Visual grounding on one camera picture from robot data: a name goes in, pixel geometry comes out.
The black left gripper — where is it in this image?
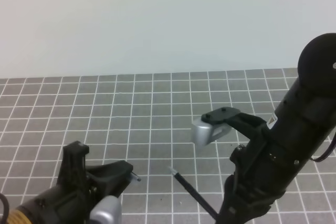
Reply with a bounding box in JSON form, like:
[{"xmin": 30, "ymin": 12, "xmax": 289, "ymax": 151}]
[{"xmin": 34, "ymin": 141, "xmax": 133, "ymax": 223}]

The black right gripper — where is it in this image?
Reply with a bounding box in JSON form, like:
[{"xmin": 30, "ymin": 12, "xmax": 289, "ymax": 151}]
[{"xmin": 216, "ymin": 129, "xmax": 315, "ymax": 223}]

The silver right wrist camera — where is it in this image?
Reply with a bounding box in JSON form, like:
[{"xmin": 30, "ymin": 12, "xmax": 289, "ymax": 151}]
[{"xmin": 191, "ymin": 106, "xmax": 263, "ymax": 147}]

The grey checkered tablecloth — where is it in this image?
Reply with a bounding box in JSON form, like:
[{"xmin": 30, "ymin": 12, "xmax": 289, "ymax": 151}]
[{"xmin": 0, "ymin": 68, "xmax": 336, "ymax": 224}]

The black pen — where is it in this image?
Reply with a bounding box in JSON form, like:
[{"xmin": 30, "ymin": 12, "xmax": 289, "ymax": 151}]
[{"xmin": 169, "ymin": 167, "xmax": 218, "ymax": 220}]

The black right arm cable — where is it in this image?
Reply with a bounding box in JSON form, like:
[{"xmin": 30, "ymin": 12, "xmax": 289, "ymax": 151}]
[{"xmin": 311, "ymin": 132, "xmax": 336, "ymax": 162}]

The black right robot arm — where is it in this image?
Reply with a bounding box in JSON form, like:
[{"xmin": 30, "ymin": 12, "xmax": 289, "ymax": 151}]
[{"xmin": 216, "ymin": 33, "xmax": 335, "ymax": 223}]

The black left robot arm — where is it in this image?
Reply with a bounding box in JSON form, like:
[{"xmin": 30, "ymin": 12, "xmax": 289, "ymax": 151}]
[{"xmin": 1, "ymin": 141, "xmax": 135, "ymax": 223}]

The clear black pen cap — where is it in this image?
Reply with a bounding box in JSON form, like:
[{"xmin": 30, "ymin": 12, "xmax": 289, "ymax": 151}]
[{"xmin": 130, "ymin": 172, "xmax": 142, "ymax": 182}]

